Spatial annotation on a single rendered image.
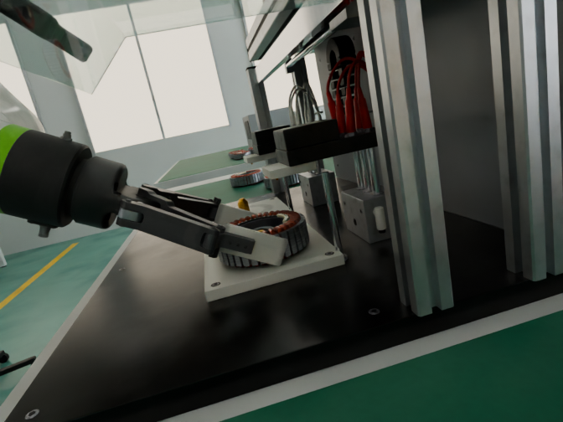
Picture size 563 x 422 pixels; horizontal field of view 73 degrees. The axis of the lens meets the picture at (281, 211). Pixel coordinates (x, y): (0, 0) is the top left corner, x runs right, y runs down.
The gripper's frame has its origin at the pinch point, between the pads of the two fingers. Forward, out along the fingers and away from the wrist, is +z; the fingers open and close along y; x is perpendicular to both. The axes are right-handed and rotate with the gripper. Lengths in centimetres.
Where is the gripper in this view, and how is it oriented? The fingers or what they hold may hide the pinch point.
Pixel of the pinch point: (259, 234)
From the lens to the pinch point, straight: 46.2
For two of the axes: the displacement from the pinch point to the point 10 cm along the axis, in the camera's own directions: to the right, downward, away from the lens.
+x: 3.0, -9.5, -1.2
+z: 9.3, 2.6, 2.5
